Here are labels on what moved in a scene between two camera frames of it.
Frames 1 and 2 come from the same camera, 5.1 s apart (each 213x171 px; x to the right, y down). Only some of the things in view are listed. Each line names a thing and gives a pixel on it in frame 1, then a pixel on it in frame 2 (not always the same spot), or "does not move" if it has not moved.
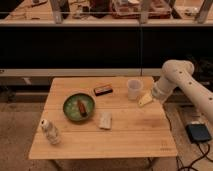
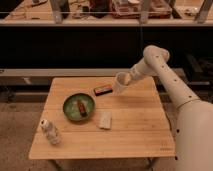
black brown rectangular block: x=98 y=91 does not move
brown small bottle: x=82 y=108 does not move
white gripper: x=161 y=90 -> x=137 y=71
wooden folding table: x=102 y=118 does not move
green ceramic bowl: x=71 y=107 does not move
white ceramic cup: x=134 y=88 -> x=123 y=79
